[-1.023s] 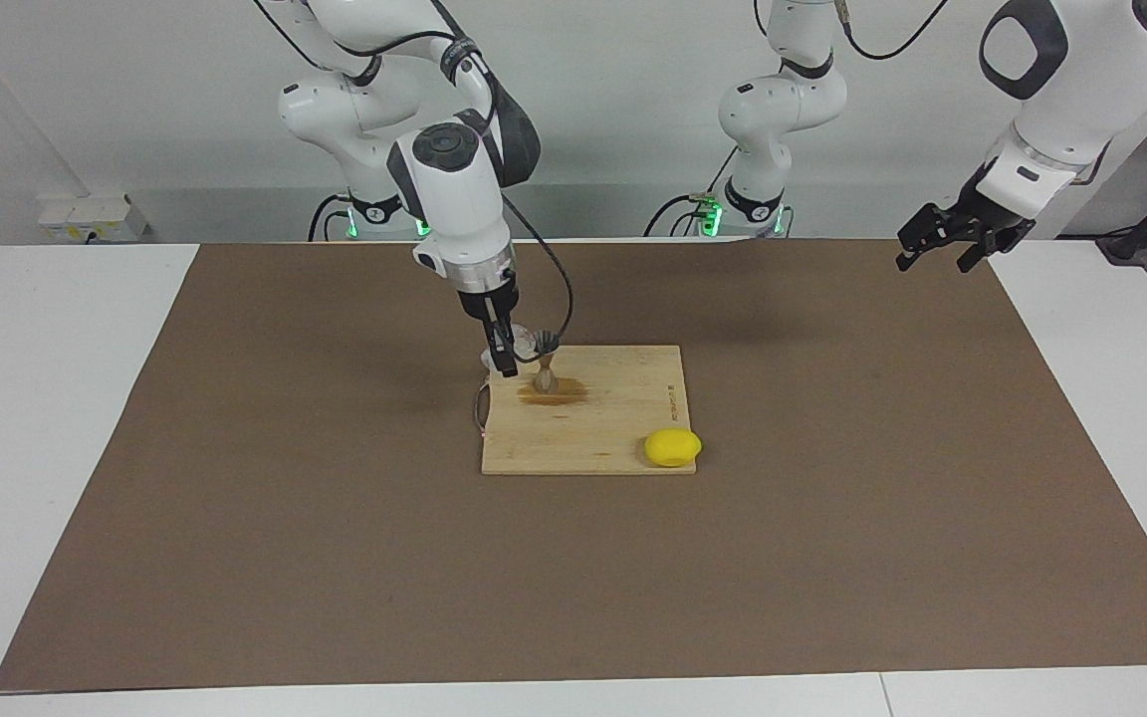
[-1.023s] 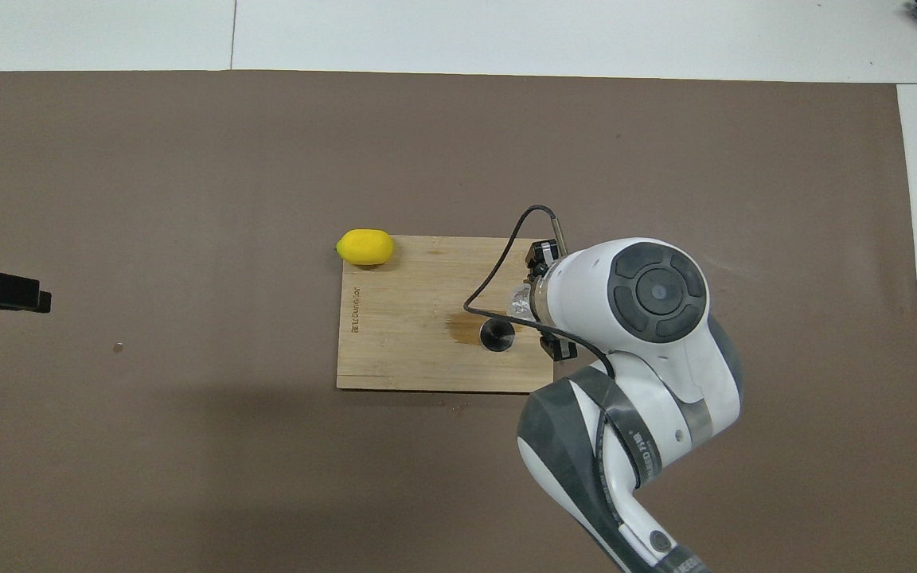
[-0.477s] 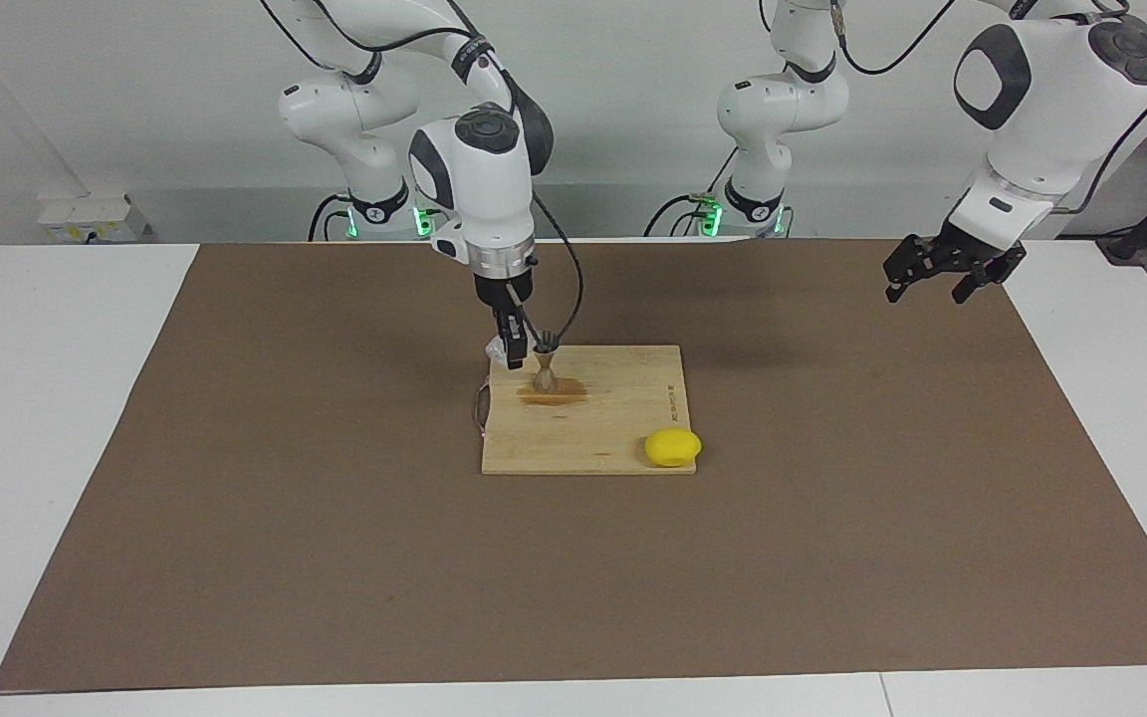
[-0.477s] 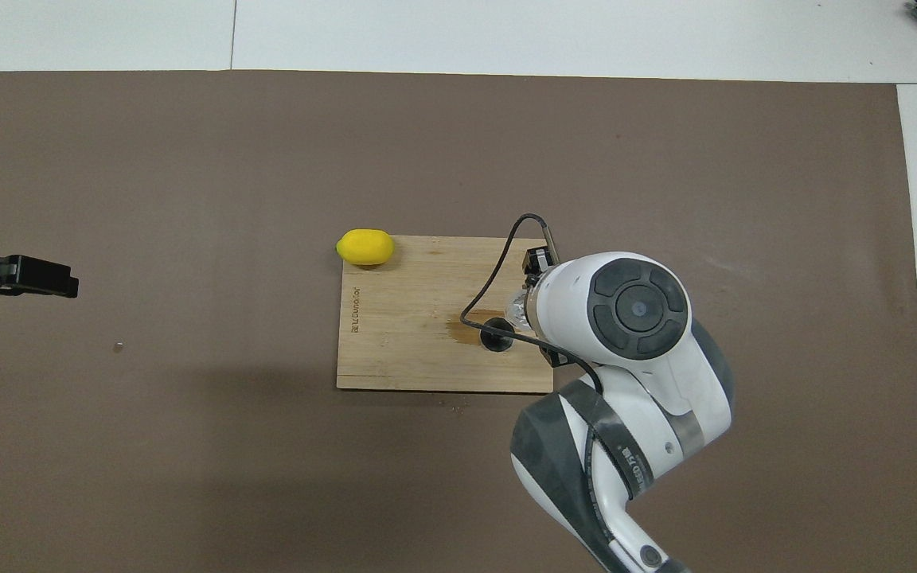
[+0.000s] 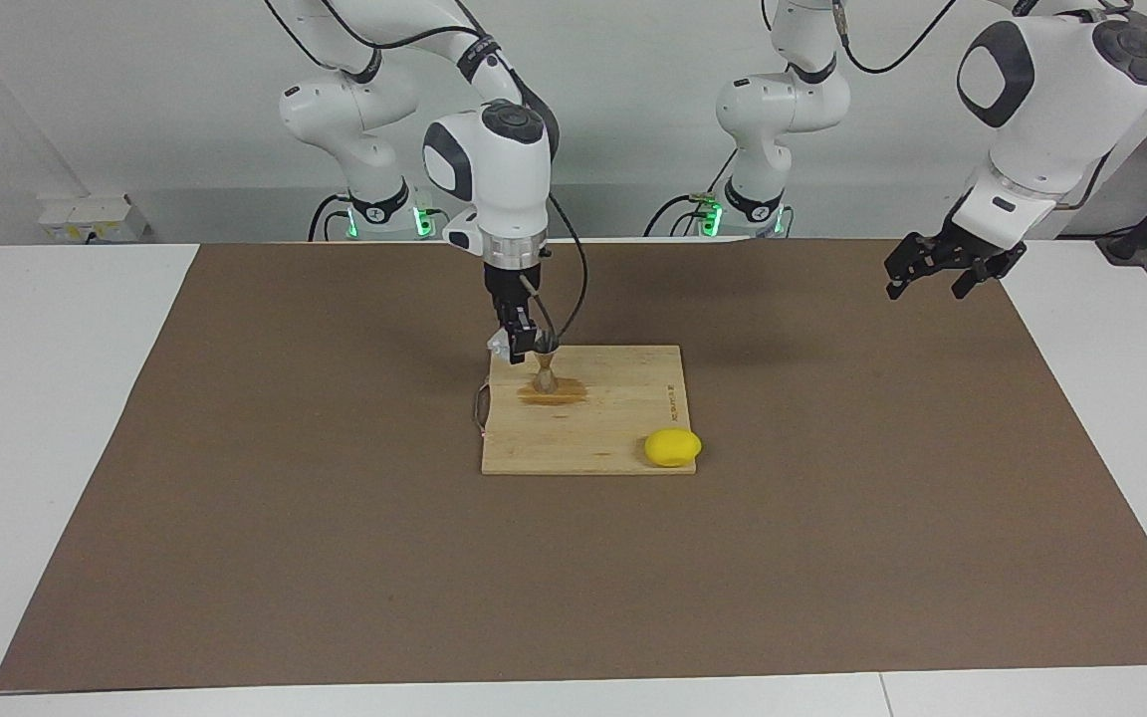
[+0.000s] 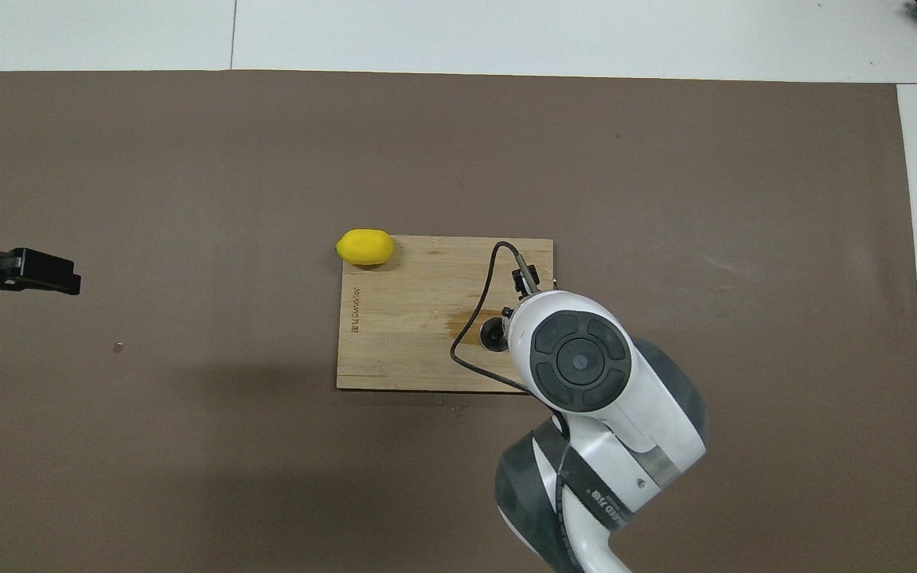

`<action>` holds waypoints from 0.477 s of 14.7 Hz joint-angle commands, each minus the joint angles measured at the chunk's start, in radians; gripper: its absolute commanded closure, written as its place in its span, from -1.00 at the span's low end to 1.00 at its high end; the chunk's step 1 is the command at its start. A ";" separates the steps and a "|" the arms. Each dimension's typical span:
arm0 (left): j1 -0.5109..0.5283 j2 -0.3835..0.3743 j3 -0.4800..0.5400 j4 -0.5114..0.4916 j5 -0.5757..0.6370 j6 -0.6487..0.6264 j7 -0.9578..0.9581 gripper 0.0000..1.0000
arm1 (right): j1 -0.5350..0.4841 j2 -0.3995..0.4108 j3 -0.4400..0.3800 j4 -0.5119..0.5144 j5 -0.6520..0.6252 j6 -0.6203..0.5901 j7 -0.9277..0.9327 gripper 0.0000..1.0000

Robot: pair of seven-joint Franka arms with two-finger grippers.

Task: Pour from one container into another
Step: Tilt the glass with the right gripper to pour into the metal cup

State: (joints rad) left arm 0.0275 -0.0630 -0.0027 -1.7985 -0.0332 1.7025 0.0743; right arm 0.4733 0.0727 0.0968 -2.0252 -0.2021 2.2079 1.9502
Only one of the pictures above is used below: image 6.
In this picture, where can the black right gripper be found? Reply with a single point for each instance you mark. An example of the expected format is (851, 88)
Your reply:
(526, 282)

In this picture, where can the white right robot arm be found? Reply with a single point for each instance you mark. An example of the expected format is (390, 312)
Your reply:
(618, 446)

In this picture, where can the wooden cutting board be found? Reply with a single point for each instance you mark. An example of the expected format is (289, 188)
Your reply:
(411, 318)

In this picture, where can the yellow lemon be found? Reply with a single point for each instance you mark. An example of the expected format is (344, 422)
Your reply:
(364, 247)

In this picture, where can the brown table mat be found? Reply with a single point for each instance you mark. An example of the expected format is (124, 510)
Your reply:
(188, 159)

